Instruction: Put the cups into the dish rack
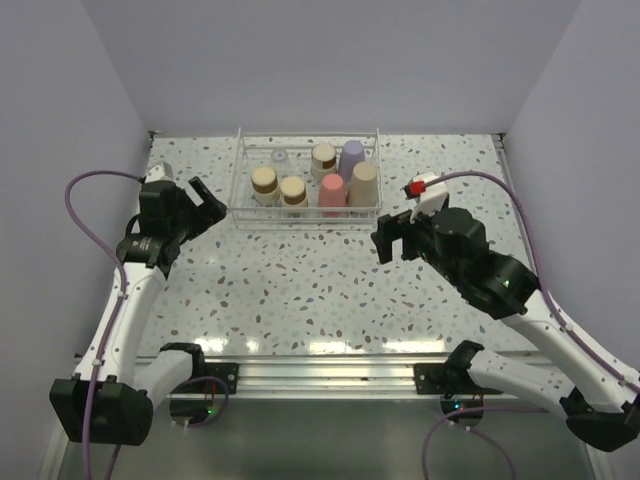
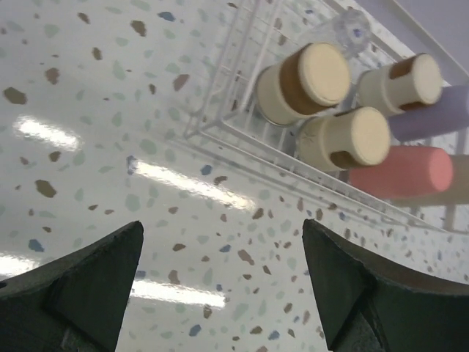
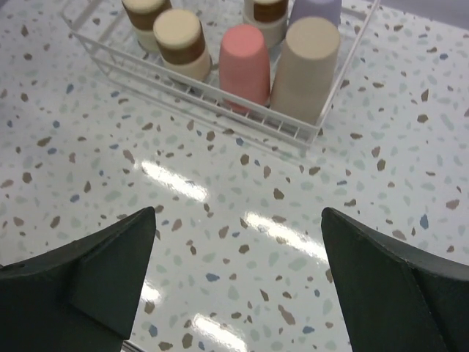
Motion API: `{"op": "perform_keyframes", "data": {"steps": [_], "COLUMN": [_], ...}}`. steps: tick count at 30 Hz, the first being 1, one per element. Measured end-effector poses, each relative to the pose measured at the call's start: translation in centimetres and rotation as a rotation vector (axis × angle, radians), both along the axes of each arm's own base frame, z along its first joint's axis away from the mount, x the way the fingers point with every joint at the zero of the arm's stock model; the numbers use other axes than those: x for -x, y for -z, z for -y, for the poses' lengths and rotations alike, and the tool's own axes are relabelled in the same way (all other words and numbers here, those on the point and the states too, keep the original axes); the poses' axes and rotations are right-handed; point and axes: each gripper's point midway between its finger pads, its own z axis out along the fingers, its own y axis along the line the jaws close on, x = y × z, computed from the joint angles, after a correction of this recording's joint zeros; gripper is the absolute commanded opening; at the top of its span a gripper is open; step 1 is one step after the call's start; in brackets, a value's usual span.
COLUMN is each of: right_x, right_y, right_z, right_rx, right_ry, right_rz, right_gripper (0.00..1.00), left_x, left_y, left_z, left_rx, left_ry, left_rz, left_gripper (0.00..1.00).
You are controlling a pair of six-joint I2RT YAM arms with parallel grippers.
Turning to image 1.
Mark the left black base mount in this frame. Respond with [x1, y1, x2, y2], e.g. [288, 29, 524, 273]
[169, 363, 239, 429]

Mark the white wire dish rack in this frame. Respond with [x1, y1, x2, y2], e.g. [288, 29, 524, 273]
[228, 128, 383, 231]

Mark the lavender plastic cup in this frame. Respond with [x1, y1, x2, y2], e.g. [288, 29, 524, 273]
[338, 140, 366, 182]

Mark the clear glass cup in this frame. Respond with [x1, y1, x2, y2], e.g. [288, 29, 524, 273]
[270, 148, 293, 179]

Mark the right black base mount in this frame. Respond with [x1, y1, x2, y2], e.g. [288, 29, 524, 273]
[413, 363, 491, 426]

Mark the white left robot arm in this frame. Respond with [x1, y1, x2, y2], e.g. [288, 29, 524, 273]
[49, 176, 227, 446]

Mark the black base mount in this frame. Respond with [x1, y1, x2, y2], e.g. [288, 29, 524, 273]
[413, 363, 491, 426]
[169, 363, 239, 429]

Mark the red plastic cup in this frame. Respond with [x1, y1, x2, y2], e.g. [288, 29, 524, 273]
[318, 174, 346, 218]

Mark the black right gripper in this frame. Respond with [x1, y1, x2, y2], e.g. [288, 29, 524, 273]
[370, 203, 463, 286]

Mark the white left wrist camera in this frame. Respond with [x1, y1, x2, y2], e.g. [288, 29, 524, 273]
[144, 161, 174, 183]

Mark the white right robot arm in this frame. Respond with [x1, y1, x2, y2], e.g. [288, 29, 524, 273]
[371, 207, 639, 452]

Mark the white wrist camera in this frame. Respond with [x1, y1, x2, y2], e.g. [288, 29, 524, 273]
[403, 172, 449, 223]
[144, 161, 174, 183]

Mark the beige plastic cup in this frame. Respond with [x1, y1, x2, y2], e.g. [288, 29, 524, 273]
[347, 162, 379, 208]

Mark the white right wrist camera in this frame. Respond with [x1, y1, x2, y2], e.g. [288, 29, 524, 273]
[403, 172, 449, 223]

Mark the steel cup brown band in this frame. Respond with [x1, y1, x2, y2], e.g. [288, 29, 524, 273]
[310, 143, 337, 182]

